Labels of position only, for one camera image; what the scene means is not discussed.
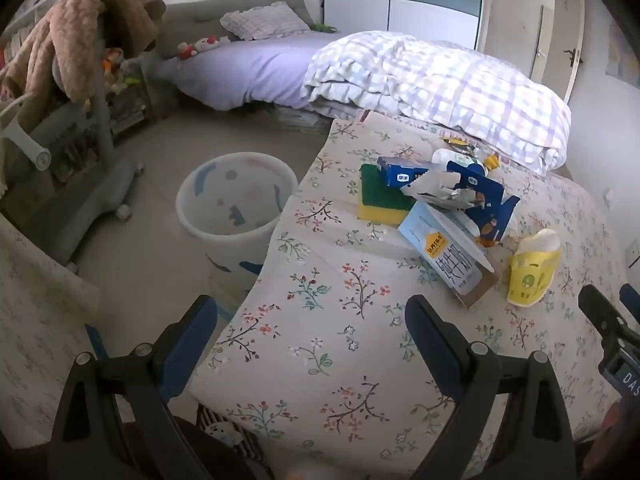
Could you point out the grey chair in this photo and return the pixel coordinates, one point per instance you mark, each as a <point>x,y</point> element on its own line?
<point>75,195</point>

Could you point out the red white plush toy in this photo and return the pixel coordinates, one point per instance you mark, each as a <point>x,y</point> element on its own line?
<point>207,42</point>
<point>186,50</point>

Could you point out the bookshelf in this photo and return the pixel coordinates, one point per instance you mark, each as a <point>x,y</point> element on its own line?
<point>20,30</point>

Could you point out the floral fabric cushion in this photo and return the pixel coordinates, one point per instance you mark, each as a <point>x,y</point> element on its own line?
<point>35,310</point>

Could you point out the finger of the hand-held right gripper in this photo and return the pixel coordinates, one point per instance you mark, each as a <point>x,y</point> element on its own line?
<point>631,299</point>
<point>600,312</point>

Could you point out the grey bed headboard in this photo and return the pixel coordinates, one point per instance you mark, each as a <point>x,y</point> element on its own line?
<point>200,20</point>

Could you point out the white door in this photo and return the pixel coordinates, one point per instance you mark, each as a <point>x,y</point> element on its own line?
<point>555,35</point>

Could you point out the checked pillow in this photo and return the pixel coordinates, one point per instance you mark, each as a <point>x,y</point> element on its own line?
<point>265,22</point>

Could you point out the orange plush toy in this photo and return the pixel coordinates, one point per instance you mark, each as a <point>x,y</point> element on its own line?
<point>112,59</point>

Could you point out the yellow white plastic packet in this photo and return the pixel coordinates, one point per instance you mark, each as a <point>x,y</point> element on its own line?
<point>530,275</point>

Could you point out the white patterned trash bin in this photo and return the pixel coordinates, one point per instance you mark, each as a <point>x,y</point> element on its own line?
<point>220,240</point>

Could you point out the wall poster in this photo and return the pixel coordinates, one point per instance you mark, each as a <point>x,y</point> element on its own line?
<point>625,50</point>

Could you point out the white teal wardrobe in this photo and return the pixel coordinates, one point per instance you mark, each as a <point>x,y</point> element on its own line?
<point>400,5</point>

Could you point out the dark striped fabric item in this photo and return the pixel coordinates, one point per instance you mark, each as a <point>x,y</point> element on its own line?
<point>225,435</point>

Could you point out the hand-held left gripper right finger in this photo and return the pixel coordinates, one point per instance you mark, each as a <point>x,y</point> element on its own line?
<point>431,345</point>

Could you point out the lavender pillow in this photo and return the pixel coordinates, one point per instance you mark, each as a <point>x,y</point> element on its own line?
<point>250,72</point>

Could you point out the torn blue carton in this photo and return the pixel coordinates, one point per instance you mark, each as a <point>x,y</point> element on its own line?
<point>492,200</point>

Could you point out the green toy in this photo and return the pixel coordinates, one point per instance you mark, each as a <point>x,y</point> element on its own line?
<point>322,26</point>

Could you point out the floral table cover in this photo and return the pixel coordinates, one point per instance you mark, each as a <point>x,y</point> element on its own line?
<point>325,320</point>

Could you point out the green yellow sponge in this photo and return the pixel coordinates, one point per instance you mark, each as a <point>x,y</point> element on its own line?
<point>380,207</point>

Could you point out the large white green-label bottle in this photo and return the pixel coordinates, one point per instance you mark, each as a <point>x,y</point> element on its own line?
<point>445,156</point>

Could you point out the dark nightstand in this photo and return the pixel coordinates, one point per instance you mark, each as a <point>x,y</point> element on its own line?
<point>130,105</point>

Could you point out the brown fleece blanket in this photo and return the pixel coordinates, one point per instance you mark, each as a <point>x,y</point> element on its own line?
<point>60,40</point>

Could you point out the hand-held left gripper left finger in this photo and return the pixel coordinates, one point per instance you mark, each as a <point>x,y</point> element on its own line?
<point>194,332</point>

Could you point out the yellow snack wrapper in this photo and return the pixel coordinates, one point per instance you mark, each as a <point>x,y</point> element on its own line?
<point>492,161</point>

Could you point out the light blue flat box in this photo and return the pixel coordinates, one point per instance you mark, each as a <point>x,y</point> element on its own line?
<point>440,242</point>

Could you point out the checked duvet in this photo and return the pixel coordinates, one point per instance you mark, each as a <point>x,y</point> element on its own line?
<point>425,80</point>

